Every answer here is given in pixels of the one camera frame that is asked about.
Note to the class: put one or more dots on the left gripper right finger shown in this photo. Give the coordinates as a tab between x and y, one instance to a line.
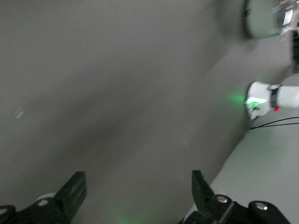
210	207

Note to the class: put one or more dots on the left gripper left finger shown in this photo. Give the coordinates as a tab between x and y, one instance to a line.
67	198

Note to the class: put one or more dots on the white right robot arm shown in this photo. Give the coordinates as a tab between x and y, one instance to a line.
287	95

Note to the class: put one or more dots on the tiny white crumb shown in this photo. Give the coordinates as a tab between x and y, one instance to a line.
19	114

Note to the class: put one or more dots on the pale green cooking pot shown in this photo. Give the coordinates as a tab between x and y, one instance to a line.
257	18

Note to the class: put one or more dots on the glass lid with tan knob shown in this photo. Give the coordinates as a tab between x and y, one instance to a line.
281	21

